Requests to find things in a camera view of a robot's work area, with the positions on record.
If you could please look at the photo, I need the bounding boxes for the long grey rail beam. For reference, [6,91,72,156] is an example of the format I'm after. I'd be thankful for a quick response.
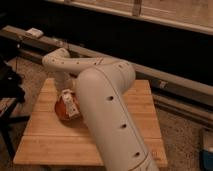
[0,26,213,107]

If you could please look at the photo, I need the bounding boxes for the blue and white container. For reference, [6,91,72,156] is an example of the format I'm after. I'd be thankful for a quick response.
[200,129,213,171]

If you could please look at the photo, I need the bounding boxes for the black stand on left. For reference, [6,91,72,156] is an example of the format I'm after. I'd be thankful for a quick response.
[0,57,29,159]

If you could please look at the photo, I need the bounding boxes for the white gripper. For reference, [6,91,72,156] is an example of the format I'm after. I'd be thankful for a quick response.
[54,72,75,104]

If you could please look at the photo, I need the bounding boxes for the small white box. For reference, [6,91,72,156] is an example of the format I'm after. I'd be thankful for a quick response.
[26,28,43,38]

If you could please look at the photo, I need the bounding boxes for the clear labelled plastic bottle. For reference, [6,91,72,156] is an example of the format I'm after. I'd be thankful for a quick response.
[63,92,80,119]

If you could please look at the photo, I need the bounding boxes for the orange ceramic bowl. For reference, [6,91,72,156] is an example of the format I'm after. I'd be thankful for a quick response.
[54,93,82,122]

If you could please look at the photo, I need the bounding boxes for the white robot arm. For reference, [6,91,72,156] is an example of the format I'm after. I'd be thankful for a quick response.
[42,48,159,171]

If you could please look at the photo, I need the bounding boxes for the light wooden shelf ledge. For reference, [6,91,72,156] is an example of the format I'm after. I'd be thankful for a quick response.
[47,0,213,35]

